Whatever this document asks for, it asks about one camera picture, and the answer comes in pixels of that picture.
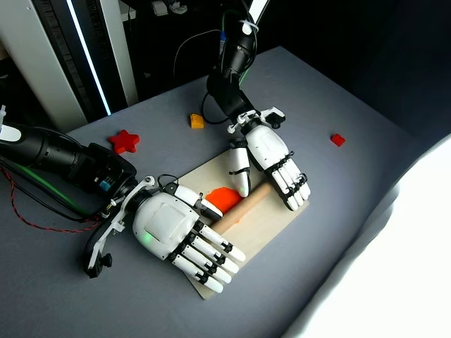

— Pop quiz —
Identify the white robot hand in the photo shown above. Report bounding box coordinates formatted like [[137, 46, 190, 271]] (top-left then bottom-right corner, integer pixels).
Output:
[[228, 124, 312, 212], [132, 184, 247, 294]]

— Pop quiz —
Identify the wooden rolling pin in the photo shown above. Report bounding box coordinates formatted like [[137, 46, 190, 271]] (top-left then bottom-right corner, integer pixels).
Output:
[[211, 182, 274, 234]]

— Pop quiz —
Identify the orange dough disc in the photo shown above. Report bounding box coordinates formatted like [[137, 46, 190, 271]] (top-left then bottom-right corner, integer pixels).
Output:
[[205, 186, 245, 225]]

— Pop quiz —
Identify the light wooden board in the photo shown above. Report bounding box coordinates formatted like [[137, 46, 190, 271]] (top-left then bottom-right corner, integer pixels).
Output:
[[175, 149, 311, 301]]

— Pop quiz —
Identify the red star block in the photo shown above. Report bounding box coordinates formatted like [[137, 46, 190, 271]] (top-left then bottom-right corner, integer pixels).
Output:
[[108, 129, 141, 156]]

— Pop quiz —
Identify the grey table cloth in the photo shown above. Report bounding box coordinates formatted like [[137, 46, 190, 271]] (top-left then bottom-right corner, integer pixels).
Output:
[[0, 45, 443, 338]]

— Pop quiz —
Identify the white backdrop cloth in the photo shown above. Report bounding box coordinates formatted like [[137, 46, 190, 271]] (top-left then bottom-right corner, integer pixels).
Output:
[[281, 132, 451, 338]]

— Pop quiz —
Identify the white column with light strip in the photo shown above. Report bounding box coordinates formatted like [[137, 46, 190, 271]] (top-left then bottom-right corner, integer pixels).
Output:
[[0, 0, 139, 124]]

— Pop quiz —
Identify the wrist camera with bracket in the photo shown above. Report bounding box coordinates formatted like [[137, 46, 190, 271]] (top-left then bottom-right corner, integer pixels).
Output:
[[259, 106, 286, 130], [82, 214, 124, 280]]

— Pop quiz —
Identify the thin black cable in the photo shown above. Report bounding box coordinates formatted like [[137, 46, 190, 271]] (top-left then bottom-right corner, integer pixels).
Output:
[[173, 30, 221, 82]]

